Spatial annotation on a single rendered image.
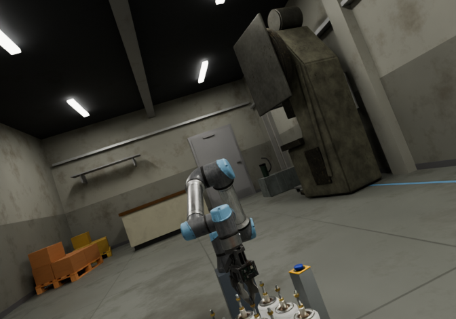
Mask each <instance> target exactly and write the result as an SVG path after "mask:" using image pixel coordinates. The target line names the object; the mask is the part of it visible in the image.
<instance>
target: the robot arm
mask: <svg viewBox="0 0 456 319"><path fill-rule="evenodd" d="M234 178H235V174H234V172H233V170H232V167H231V166H230V164H229V162H228V161H227V160H226V159H220V160H216V161H215V162H212V163H209V164H206V165H204V166H200V167H199V168H196V169H195V170H194V171H193V172H192V173H191V174H190V175H189V177H188V179H187V181H186V183H185V191H186V193H187V221H185V222H184V223H182V224H181V225H180V230H181V233H182V235H183V237H184V239H185V240H186V241H189V240H193V239H196V238H198V237H201V236H204V235H206V234H209V236H210V241H211V242H212V246H213V248H214V251H215V254H216V257H217V269H218V272H219V273H225V272H226V273H228V272H230V276H229V278H230V282H231V285H232V287H233V288H234V290H235V291H236V292H237V293H238V294H239V296H240V297H241V298H242V299H243V300H245V302H247V303H248V304H251V302H250V299H249V298H251V300H252V301H253V302H254V300H255V293H258V292H259V289H258V287H257V286H256V285H255V284H254V277H256V276H257V275H258V274H259V273H258V271H257V267H256V265H255V263H254V261H253V260H249V259H247V258H246V255H245V253H244V251H245V248H244V246H243V244H242V243H243V242H247V241H249V240H252V239H254V238H256V236H257V235H256V231H255V228H254V223H253V220H252V218H249V217H248V216H247V215H245V214H244V211H243V209H242V206H241V204H240V201H239V199H238V196H237V194H236V192H235V189H234V187H233V182H234ZM209 187H213V188H214V190H216V191H218V193H219V195H220V197H221V199H222V201H223V204H224V205H221V206H218V207H216V208H213V209H212V210H211V211H210V213H209V214H205V215H204V197H203V192H204V189H207V188H209ZM243 282H245V284H246V285H247V287H248V292H249V293H250V296H249V294H248V292H247V291H246V290H245V289H244V283H243Z"/></svg>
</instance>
